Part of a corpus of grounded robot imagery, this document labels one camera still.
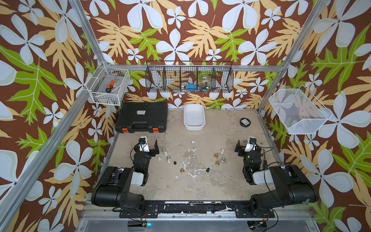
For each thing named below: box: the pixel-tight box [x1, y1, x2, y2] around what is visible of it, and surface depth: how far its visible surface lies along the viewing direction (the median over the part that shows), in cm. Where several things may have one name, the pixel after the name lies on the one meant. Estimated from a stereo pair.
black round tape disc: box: [239, 117, 252, 128], surface depth 113 cm
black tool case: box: [114, 101, 169, 133], surface depth 107 cm
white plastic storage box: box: [183, 103, 206, 131], surface depth 113 cm
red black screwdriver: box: [105, 80, 115, 94], surface depth 82 cm
